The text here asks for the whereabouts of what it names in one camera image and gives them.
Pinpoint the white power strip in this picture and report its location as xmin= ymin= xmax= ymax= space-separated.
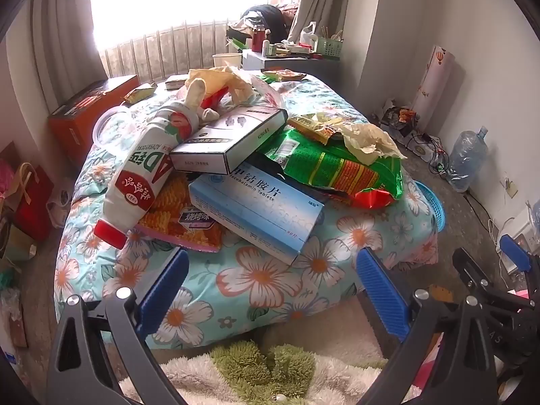
xmin=409 ymin=142 xmax=437 ymax=159

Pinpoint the grey curtain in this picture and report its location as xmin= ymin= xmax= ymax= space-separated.
xmin=6 ymin=0 xmax=106 ymax=106

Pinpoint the blue plastic basket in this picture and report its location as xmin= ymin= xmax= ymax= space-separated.
xmin=411 ymin=179 xmax=446 ymax=234

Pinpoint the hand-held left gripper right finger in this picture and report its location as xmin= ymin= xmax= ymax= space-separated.
xmin=355 ymin=247 xmax=507 ymax=405

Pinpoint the orange black snack bag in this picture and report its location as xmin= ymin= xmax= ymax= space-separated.
xmin=382 ymin=106 xmax=418 ymax=133

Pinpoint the large clear water jug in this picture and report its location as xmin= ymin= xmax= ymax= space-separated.
xmin=446 ymin=127 xmax=489 ymax=192

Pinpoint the cream cloth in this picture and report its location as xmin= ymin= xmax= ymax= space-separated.
xmin=186 ymin=65 xmax=264 ymax=106

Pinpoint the green plastic basket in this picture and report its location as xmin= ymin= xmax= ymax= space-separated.
xmin=316 ymin=37 xmax=344 ymax=57

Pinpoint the white plastic bag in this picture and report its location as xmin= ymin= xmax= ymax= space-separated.
xmin=300 ymin=21 xmax=318 ymax=47

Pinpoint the orange cardboard box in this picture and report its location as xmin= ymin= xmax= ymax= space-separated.
xmin=47 ymin=75 xmax=141 ymax=165

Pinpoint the white milk bottle red cap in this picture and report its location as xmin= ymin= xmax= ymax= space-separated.
xmin=93 ymin=105 xmax=199 ymax=250

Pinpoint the clear plastic lid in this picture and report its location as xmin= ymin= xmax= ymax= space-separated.
xmin=92 ymin=107 xmax=131 ymax=146

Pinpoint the white paper cup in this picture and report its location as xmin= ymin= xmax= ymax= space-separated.
xmin=212 ymin=53 xmax=243 ymax=70

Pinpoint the orange snack packet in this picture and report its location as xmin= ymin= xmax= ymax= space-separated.
xmin=274 ymin=69 xmax=307 ymax=83

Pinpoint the metal balcony railing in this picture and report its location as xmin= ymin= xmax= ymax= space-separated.
xmin=101 ymin=19 xmax=237 ymax=83

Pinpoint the yellow snack wrapper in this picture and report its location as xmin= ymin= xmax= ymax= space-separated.
xmin=288 ymin=112 xmax=351 ymax=144

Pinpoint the white cloth bag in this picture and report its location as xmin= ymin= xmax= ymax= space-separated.
xmin=46 ymin=189 xmax=77 ymax=229

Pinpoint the floral turquoise blanket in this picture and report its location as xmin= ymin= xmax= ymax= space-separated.
xmin=54 ymin=72 xmax=439 ymax=349

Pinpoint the cream rubber glove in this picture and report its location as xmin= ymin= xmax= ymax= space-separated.
xmin=181 ymin=79 xmax=222 ymax=125

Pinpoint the red gift bag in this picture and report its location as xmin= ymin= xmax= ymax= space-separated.
xmin=12 ymin=162 xmax=55 ymax=243

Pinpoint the white grey medicine box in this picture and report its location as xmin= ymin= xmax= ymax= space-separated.
xmin=169 ymin=105 xmax=290 ymax=174

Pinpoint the crumpled tissue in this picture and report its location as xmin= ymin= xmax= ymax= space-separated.
xmin=341 ymin=122 xmax=408 ymax=165

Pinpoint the white extension socket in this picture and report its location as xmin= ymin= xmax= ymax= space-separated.
xmin=495 ymin=215 xmax=540 ymax=275

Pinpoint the blue medicine box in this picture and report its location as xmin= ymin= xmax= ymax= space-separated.
xmin=188 ymin=168 xmax=325 ymax=266

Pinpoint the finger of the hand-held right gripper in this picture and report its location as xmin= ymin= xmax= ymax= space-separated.
xmin=500 ymin=234 xmax=533 ymax=273
xmin=453 ymin=248 xmax=495 ymax=293

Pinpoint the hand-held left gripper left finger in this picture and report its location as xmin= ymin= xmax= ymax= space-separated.
xmin=46 ymin=248 xmax=190 ymax=405

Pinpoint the orange pink snack bag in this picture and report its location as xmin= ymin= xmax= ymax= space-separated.
xmin=135 ymin=173 xmax=224 ymax=254

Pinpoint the green white fluffy rug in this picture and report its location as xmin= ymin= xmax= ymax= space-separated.
xmin=118 ymin=337 xmax=423 ymax=405

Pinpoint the printed wallpaper roll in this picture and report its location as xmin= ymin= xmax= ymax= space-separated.
xmin=411 ymin=44 xmax=454 ymax=121

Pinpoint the beige curtain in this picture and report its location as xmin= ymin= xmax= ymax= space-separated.
xmin=287 ymin=0 xmax=382 ymax=45

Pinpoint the green snack bag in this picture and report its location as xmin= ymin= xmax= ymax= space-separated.
xmin=257 ymin=126 xmax=405 ymax=209

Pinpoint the grey cabinet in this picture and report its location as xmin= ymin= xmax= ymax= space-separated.
xmin=242 ymin=48 xmax=342 ymax=74

